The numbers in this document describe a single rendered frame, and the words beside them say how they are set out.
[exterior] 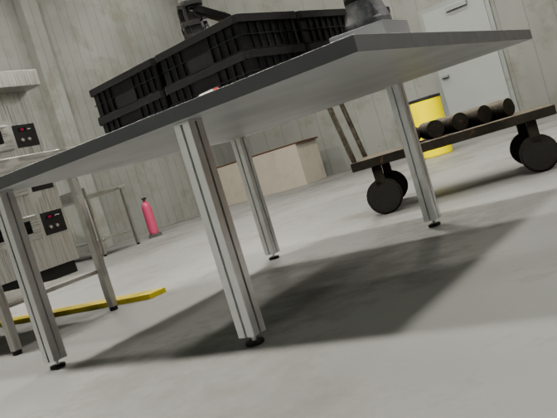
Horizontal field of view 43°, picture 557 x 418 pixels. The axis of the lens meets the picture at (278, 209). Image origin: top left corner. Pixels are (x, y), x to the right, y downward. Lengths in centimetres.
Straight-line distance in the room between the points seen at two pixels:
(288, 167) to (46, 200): 539
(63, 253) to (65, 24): 539
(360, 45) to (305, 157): 1041
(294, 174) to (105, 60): 371
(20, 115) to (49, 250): 142
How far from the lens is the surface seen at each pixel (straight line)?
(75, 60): 1201
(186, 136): 197
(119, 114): 259
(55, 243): 762
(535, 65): 1157
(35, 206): 757
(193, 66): 228
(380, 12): 227
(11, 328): 335
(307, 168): 1197
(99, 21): 1267
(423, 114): 881
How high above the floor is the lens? 47
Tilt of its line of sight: 4 degrees down
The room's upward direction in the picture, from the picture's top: 17 degrees counter-clockwise
